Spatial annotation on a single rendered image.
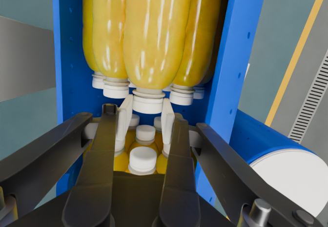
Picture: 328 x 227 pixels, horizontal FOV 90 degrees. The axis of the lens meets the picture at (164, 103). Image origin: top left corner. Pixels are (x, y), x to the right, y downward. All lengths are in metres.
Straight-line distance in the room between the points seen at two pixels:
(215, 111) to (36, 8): 1.57
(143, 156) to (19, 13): 1.57
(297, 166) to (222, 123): 0.38
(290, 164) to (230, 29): 0.43
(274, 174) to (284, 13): 1.42
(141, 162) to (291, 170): 0.42
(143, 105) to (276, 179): 0.43
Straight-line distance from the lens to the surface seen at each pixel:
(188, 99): 0.26
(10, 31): 0.83
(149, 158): 0.24
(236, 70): 0.19
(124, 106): 0.16
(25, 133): 1.87
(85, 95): 0.36
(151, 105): 0.19
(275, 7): 1.72
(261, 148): 0.51
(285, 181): 0.56
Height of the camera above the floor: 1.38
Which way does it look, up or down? 75 degrees down
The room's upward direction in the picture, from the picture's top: 166 degrees clockwise
